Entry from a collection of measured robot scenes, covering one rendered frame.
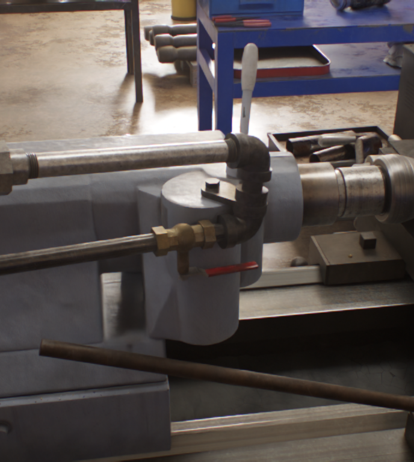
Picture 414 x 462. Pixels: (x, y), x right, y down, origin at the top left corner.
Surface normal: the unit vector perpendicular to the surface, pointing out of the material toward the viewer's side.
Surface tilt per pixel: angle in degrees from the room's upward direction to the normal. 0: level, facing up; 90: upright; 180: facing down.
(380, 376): 3
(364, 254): 0
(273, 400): 9
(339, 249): 0
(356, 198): 76
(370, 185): 53
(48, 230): 81
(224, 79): 90
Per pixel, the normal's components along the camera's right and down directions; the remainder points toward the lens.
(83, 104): 0.00, -0.87
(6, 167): 0.44, -0.14
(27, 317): 0.14, 0.09
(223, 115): 0.15, 0.48
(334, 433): 0.11, -0.22
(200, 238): 0.38, 0.08
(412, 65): -0.99, 0.07
